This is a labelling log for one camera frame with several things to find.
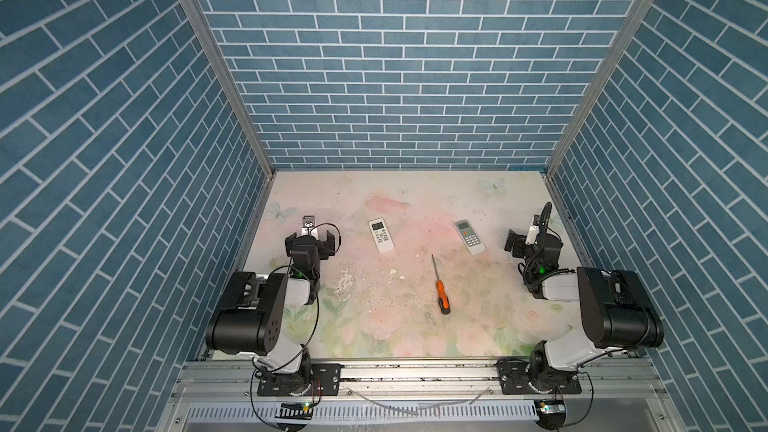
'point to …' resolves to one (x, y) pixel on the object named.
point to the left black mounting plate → (325, 380)
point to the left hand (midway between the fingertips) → (312, 231)
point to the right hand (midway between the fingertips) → (526, 229)
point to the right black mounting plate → (513, 380)
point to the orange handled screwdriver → (443, 301)
